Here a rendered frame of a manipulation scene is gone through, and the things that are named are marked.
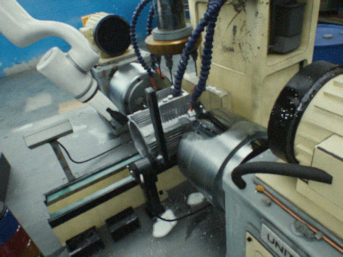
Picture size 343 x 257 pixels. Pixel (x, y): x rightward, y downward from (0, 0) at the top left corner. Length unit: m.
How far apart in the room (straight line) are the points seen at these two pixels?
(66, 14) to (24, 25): 5.50
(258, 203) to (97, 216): 0.60
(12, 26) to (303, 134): 0.72
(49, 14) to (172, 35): 5.57
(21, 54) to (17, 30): 5.64
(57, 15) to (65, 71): 5.53
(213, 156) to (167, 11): 0.43
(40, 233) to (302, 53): 1.12
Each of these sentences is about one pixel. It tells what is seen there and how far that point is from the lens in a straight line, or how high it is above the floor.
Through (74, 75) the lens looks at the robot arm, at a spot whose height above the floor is 1.30.
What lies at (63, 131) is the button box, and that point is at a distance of 1.06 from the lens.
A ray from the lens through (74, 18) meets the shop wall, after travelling 6.32.
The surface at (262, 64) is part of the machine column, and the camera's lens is 0.89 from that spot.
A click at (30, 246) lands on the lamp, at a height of 1.11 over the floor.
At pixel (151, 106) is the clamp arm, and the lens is 0.71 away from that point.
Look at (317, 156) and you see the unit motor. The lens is 0.38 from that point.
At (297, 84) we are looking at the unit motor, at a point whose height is 1.35.
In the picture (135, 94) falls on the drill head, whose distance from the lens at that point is 1.09.
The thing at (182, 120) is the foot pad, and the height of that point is 1.07.
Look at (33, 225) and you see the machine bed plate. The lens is 1.13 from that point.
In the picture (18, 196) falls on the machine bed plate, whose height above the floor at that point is 0.80.
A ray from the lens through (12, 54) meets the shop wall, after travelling 6.46.
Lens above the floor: 1.53
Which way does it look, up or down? 33 degrees down
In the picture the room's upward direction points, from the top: 10 degrees counter-clockwise
